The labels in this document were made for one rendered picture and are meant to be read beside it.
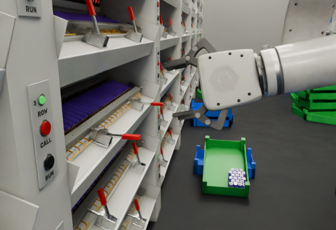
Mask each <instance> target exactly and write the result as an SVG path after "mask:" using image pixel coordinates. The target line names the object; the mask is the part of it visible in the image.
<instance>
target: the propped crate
mask: <svg viewBox="0 0 336 230"><path fill-rule="evenodd" d="M209 138H210V136H208V135H206V136H205V146H204V161H203V177H202V193H203V194H215V195H227V196H239V197H248V195H249V189H250V182H249V176H248V166H247V155H246V145H245V141H246V139H245V137H242V138H241V141H233V140H215V139H209ZM231 168H234V170H235V169H243V172H245V178H246V181H245V182H244V188H239V187H228V183H229V182H228V176H229V171H230V170H231Z"/></svg>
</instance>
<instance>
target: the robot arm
mask: <svg viewBox="0 0 336 230"><path fill-rule="evenodd" d="M335 9H336V0H289V3H288V7H287V11H286V15H285V20H284V25H283V32H282V39H281V45H279V46H274V47H272V48H270V46H269V45H264V46H262V47H261V49H262V50H261V51H260V52H259V55H258V56H257V54H256V53H254V52H253V49H237V50H228V51H221V52H218V51H217V50H216V49H215V48H214V47H213V46H212V45H211V44H210V43H209V42H208V41H207V39H206V38H202V39H201V40H200V41H199V42H197V43H196V44H195V45H194V46H193V47H192V48H191V49H190V51H189V52H188V54H187V55H185V57H184V58H179V59H174V60H170V61H168V64H164V68H165V69H166V70H167V71H173V70H178V69H183V68H186V67H187V66H188V65H192V66H194V67H196V68H197V69H198V75H199V81H200V87H201V92H202V98H203V102H204V104H203V105H202V106H201V107H200V108H199V109H198V110H187V111H181V112H176V113H172V117H173V118H178V121H180V120H186V119H192V118H197V119H198V120H200V121H201V122H202V123H204V124H205V125H207V126H210V127H212V128H215V129H217V130H221V129H222V128H223V125H224V122H225V120H226V117H227V114H228V112H229V109H231V108H235V107H239V106H243V105H247V104H250V103H253V102H256V101H259V100H261V99H262V96H263V95H264V93H265V95H266V96H267V97H271V96H277V95H283V94H289V93H294V92H300V91H306V90H311V89H317V88H322V87H328V86H334V85H336V34H331V35H326V33H327V30H328V27H329V24H330V21H331V18H332V16H333V14H334V11H335ZM202 49H206V50H207V52H208V54H204V55H201V56H199V57H198V58H195V57H196V55H197V54H198V53H199V51H200V50H202ZM208 110H209V111H212V112H213V111H221V112H220V115H219V117H218V120H217V121H214V120H211V119H209V118H208V117H206V116H205V114H206V113H207V112H208Z"/></svg>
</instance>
